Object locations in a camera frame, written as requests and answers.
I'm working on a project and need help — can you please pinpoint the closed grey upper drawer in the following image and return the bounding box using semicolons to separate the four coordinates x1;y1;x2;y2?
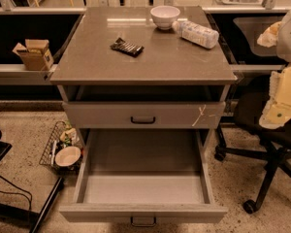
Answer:
63;102;225;129

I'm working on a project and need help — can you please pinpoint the black wire basket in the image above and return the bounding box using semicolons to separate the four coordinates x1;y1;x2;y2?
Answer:
39;121;83;176

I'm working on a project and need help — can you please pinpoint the black cable on floor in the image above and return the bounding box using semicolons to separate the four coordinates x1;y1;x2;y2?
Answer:
0;170;34;212

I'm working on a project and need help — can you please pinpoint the open grey lower drawer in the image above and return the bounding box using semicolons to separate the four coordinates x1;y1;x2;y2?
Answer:
59;129;227;227

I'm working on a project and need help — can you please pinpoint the black office chair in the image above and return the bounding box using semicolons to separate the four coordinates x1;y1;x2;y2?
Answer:
214;75;291;214

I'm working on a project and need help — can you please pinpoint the clear plastic water bottle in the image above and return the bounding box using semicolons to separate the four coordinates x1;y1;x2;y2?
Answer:
172;20;219;50

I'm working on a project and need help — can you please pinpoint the black stand base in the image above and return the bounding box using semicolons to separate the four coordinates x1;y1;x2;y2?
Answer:
0;130;64;233

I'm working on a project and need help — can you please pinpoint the white ceramic bowl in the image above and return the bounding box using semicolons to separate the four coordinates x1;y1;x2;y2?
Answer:
150;6;180;30

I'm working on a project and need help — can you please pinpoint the beige bowl in basket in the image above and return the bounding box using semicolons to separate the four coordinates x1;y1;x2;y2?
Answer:
55;146;81;167

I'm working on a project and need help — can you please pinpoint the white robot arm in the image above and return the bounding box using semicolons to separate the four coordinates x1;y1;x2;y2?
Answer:
257;10;291;129

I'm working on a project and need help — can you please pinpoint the open cardboard box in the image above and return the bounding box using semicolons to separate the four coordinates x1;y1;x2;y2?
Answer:
13;39;53;71

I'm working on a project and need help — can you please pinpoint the black rxbar chocolate bar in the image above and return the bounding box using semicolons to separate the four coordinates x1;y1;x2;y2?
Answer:
110;38;144;57

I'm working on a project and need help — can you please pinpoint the grey drawer cabinet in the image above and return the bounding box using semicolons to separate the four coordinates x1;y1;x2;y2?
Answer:
49;5;239;133

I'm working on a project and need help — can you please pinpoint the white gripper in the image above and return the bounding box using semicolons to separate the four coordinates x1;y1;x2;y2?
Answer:
257;21;291;129

